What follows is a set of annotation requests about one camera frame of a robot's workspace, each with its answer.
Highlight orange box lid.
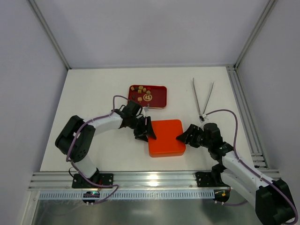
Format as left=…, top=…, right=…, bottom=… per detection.
left=148, top=120, right=186, bottom=158

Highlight metal serving tongs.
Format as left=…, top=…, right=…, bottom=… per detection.
left=192, top=77, right=215, bottom=117

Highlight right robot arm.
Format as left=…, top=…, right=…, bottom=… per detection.
left=176, top=123, right=298, bottom=225

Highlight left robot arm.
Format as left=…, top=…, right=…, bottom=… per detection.
left=55, top=100, right=157, bottom=188

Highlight red rectangular tray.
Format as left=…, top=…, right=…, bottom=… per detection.
left=128, top=85, right=167, bottom=109

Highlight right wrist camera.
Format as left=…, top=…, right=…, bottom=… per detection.
left=199, top=114, right=208, bottom=123

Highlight right aluminium frame rail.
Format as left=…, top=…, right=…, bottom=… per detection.
left=226, top=65, right=269, bottom=170

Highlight aluminium mounting rail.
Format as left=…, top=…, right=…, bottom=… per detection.
left=28, top=169, right=285, bottom=192

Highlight slotted cable duct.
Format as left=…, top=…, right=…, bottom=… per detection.
left=38, top=189, right=215, bottom=200

